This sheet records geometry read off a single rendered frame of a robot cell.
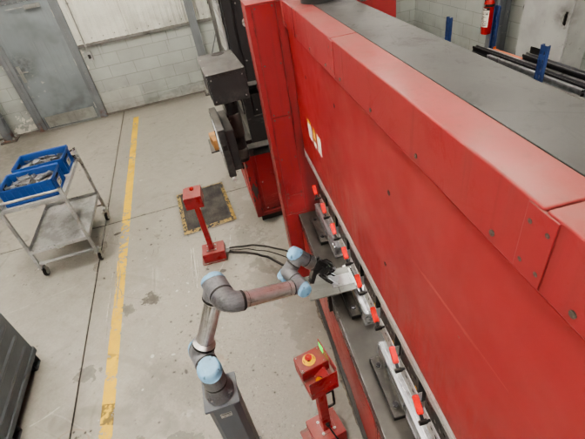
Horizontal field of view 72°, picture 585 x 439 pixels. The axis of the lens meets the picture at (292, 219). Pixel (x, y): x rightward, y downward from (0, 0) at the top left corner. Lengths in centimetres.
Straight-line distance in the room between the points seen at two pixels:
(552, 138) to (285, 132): 202
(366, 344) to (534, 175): 160
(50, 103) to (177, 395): 675
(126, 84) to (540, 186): 830
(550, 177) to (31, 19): 836
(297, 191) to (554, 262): 236
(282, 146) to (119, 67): 622
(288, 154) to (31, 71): 672
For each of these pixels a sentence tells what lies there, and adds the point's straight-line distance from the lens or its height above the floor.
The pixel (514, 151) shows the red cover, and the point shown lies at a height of 230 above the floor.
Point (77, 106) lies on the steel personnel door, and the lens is 890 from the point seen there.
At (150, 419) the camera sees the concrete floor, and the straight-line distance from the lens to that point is 331.
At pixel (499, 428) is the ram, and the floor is 172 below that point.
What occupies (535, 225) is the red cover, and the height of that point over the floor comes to 227.
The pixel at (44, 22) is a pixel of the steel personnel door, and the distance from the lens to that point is 860.
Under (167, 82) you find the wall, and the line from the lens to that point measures 864.
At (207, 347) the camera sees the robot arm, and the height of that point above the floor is 102.
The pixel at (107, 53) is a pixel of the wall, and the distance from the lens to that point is 857.
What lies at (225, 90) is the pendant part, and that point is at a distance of 267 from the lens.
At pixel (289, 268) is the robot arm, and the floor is 123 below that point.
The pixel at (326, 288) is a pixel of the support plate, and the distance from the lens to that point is 226.
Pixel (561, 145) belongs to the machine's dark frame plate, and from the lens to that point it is 81.
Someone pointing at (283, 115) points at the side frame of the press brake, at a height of 166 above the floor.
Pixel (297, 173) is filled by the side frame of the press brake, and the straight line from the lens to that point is 281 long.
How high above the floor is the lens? 267
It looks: 37 degrees down
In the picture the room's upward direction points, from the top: 10 degrees counter-clockwise
